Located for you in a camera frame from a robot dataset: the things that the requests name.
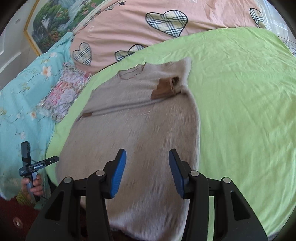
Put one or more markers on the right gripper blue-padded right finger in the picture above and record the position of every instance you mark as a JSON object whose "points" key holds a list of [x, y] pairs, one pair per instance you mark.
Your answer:
{"points": [[234, 219]]}

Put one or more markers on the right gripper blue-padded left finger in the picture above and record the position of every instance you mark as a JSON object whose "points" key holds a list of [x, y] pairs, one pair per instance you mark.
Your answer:
{"points": [[59, 218]]}

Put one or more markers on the beige knit sweater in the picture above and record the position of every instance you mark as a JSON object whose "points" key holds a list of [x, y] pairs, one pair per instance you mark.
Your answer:
{"points": [[146, 110]]}

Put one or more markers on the person's left hand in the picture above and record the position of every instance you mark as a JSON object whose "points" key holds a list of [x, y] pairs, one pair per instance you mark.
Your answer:
{"points": [[37, 188]]}

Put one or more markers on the dark red sleeve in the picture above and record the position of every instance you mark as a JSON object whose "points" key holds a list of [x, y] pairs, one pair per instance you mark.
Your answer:
{"points": [[17, 216]]}

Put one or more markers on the teal floral blanket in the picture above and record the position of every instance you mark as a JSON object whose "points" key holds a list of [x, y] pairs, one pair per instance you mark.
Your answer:
{"points": [[20, 120]]}

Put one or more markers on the purple floral ruffled cloth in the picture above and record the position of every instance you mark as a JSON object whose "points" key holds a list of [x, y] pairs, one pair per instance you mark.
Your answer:
{"points": [[61, 97]]}

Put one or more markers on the green bed sheet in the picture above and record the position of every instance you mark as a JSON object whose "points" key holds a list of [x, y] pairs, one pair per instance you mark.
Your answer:
{"points": [[243, 81]]}

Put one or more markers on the framed landscape painting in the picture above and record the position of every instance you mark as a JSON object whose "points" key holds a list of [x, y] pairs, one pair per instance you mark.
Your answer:
{"points": [[49, 21]]}

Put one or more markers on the pink quilt with plaid hearts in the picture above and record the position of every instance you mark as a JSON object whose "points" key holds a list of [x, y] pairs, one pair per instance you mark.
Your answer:
{"points": [[121, 28]]}

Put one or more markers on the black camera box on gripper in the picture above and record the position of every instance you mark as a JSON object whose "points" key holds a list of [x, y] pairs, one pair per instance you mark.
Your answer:
{"points": [[25, 149]]}

